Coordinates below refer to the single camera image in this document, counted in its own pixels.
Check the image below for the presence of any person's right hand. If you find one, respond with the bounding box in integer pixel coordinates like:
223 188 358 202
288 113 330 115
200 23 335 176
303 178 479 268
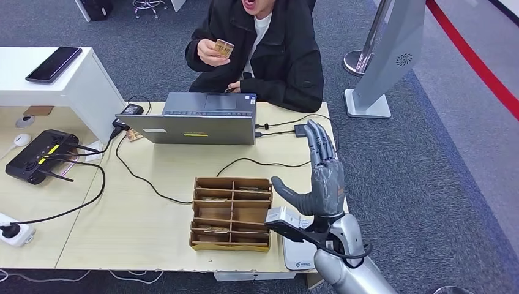
196 38 233 68

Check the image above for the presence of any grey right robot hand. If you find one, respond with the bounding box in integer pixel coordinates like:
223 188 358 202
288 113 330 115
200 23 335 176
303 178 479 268
271 119 346 220

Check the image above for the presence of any person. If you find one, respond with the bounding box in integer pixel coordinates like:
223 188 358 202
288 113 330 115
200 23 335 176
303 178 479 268
185 0 324 113

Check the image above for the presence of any white card reader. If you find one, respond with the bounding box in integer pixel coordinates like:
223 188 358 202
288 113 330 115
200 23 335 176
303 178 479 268
282 219 318 272

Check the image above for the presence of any wooden card organizer box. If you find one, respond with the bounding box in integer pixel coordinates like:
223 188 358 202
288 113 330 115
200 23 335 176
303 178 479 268
189 176 273 253

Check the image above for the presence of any grey laptop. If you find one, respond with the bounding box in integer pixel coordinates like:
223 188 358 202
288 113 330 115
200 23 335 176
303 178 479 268
115 92 258 146

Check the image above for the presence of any chrome chair base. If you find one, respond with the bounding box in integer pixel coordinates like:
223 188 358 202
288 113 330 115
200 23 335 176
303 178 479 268
132 0 168 19

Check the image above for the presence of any brown cardboard piece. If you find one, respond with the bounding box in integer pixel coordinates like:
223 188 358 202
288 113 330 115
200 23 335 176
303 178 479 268
23 105 54 117
307 273 325 290

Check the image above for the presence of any white box under desk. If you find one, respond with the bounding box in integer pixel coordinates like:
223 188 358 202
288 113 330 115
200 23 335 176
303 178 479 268
214 271 297 282

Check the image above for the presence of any black computer case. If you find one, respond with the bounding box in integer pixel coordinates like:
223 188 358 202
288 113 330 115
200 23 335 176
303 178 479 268
79 0 114 21

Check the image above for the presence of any grey kiosk stand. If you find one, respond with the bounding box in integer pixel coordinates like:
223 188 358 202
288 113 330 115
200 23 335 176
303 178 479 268
343 0 427 119

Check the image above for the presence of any black smartphone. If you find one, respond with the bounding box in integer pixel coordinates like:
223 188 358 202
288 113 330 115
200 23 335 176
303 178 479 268
24 46 83 85

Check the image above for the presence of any red barrier belt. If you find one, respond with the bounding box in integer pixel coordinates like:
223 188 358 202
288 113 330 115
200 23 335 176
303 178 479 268
425 0 519 123

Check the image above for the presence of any black router with antennas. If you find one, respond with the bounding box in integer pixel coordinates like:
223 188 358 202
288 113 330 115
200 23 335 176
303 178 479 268
5 129 102 186

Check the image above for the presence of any white power strip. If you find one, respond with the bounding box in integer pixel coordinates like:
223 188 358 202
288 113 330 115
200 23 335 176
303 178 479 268
0 214 37 248

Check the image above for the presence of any black power plug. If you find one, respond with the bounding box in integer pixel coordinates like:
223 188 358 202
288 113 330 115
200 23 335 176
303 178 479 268
0 224 22 239

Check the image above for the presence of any wrist camera with black bracket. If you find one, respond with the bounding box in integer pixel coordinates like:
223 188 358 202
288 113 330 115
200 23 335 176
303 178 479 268
264 206 327 249

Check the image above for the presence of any black hub cable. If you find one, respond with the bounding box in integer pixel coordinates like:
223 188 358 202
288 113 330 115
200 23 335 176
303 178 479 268
255 129 296 138

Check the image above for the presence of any long black charging cable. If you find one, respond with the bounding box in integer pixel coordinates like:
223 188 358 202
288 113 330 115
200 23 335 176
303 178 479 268
112 113 340 205

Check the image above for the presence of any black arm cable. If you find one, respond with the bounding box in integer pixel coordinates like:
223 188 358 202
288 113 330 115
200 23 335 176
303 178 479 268
316 227 373 270

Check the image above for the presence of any chrome stanchion post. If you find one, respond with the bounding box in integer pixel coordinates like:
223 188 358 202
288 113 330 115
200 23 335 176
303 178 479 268
343 0 394 77

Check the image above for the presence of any black router power cable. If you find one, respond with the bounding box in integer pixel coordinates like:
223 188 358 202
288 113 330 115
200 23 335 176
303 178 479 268
9 159 107 227

